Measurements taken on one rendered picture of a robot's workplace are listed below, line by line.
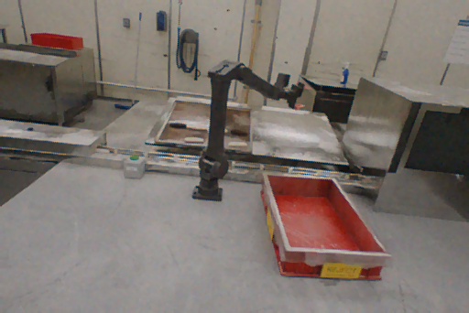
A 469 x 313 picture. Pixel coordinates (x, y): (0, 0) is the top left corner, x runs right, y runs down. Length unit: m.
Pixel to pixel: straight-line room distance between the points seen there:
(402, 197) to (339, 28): 4.04
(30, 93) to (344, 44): 4.31
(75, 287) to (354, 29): 4.94
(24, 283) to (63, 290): 0.10
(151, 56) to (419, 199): 4.50
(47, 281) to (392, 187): 1.22
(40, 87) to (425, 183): 3.74
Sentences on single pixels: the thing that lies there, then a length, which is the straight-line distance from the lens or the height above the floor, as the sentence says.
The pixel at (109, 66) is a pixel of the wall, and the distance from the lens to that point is 5.50.
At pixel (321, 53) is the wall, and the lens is 5.18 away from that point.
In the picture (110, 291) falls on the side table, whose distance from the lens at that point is 0.92.
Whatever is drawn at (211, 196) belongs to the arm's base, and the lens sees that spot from 1.23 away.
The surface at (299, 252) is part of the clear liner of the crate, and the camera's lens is 0.91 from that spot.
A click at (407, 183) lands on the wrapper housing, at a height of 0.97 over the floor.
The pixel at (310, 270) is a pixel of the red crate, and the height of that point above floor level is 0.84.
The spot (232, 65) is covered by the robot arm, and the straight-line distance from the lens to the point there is 1.11.
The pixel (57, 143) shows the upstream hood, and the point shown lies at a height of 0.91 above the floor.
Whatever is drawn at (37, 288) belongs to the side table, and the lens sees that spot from 0.98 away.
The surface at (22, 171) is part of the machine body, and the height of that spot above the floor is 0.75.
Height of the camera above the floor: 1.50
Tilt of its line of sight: 24 degrees down
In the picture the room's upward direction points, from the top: 7 degrees clockwise
